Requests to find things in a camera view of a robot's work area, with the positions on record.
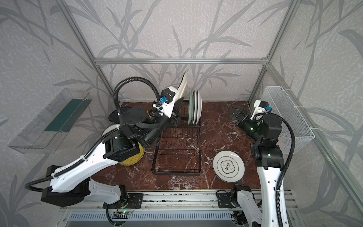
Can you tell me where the black wire dish rack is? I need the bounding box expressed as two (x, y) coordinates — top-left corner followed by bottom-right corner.
(151, 101), (201, 176)

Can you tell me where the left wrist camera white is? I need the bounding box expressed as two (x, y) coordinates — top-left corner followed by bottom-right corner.
(153, 86), (178, 118)

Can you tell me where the yellow woven round plate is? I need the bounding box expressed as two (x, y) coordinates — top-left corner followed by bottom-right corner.
(119, 143), (145, 166)

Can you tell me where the white wire mesh basket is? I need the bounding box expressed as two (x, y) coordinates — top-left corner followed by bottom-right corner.
(258, 86), (315, 153)

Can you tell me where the clear plastic wall bin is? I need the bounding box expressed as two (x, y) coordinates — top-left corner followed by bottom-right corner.
(9, 89), (92, 154)

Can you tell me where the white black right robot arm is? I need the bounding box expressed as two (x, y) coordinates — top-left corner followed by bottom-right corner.
(228, 105), (296, 227)

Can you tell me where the white plate green clover emblem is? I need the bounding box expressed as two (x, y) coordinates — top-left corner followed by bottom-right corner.
(213, 150), (245, 183)

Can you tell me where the black round plate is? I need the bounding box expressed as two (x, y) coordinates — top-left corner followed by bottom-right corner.
(108, 106), (131, 124)

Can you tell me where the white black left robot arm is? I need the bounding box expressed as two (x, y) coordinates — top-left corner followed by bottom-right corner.
(25, 77), (187, 207)

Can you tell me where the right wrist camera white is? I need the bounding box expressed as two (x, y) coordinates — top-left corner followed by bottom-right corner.
(251, 100), (272, 120)

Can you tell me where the cream plate with floral sprigs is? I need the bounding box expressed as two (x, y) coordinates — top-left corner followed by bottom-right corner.
(174, 71), (188, 109)

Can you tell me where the aluminium frame rail base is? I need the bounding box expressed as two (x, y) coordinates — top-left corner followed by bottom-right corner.
(60, 189), (299, 211)

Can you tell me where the white plate orange sunburst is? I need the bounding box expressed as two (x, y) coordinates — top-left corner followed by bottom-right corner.
(193, 90), (199, 125)
(102, 124), (120, 136)

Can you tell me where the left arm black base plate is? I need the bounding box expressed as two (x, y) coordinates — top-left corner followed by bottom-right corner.
(103, 193), (144, 209)

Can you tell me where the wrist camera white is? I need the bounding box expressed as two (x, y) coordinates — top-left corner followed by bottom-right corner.
(153, 86), (178, 118)
(251, 100), (272, 120)

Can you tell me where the mint green flower plate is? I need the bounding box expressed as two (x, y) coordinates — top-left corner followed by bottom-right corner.
(188, 91), (195, 125)

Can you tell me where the white plate green text rim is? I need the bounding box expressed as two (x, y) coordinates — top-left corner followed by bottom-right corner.
(197, 91), (202, 123)

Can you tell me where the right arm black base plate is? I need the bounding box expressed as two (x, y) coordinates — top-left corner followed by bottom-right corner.
(216, 190), (235, 209)

